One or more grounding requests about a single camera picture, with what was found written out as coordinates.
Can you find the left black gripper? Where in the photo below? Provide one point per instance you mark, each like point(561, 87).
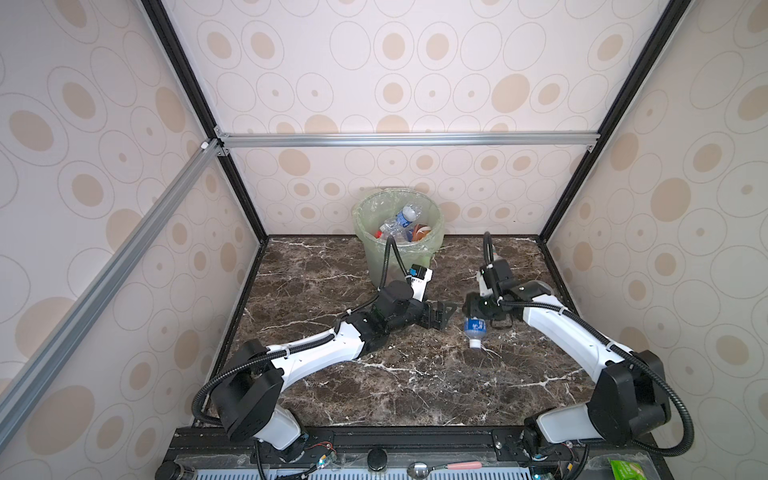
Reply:
point(438, 321)

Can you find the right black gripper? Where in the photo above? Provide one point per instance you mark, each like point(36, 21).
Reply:
point(472, 300)

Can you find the clear Pocari Sweat bottle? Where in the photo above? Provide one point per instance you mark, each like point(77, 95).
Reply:
point(475, 329)

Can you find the brown tea bottle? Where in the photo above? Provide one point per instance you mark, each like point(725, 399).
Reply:
point(420, 232)

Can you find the crushed clear bottle blue cap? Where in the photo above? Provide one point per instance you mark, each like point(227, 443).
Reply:
point(394, 229)

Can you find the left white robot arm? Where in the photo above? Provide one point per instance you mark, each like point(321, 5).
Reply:
point(243, 399)

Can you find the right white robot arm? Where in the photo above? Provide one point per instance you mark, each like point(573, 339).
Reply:
point(626, 402)

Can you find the green plastic bin liner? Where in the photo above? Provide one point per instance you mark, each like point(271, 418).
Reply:
point(381, 205)

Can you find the grey mesh waste bin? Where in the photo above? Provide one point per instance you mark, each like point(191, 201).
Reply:
point(393, 266)

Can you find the black round knob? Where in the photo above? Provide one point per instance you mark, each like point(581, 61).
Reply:
point(377, 460)

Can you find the green packet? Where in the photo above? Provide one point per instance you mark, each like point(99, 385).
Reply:
point(626, 470)

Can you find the left slanted aluminium bar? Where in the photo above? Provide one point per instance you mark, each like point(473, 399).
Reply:
point(39, 372)

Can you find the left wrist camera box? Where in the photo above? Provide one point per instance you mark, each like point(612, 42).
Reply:
point(418, 277)

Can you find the metal spoon pink handle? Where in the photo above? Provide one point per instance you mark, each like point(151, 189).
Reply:
point(420, 470)

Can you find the horizontal aluminium frame bar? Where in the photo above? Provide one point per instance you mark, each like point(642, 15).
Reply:
point(227, 141)

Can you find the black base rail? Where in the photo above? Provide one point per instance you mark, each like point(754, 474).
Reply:
point(340, 453)

